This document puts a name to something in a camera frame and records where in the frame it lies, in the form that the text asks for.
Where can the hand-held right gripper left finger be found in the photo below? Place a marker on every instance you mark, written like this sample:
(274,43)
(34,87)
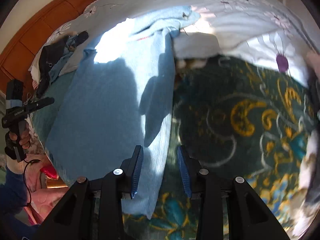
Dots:
(137,172)

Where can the grey leaf-print sheet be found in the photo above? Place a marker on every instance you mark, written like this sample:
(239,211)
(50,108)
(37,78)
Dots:
(35,135)

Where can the light blue floral duvet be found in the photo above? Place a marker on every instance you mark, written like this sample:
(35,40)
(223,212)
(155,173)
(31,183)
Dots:
(250,12)

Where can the blue ribbed-hem pants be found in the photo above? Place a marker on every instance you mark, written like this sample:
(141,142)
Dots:
(58,66)

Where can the beige white fuzzy sweater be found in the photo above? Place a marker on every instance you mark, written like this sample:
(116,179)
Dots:
(35,71)

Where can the person's left hand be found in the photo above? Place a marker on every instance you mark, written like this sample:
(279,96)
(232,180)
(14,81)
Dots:
(23,137)

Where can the pink quilt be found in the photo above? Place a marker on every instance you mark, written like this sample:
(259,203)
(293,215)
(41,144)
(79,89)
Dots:
(40,187)

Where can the blue sweater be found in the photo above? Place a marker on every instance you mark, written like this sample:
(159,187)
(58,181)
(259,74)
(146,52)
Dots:
(105,120)

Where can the light blue floral pillow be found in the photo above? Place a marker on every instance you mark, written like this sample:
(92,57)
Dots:
(75,22)

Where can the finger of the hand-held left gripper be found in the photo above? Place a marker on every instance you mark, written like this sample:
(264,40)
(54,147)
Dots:
(40,104)

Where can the dark grey fleece jacket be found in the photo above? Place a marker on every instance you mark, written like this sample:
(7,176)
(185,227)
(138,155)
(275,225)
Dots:
(47,57)

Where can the wooden headboard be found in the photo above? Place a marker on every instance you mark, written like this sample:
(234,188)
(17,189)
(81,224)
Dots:
(30,35)

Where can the person's left forearm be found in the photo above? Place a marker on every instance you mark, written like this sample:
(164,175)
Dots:
(12,200)

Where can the green floral blanket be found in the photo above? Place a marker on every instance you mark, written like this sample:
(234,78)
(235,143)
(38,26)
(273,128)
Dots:
(225,135)

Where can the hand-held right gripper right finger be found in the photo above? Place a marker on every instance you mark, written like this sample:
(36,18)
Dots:
(183,172)

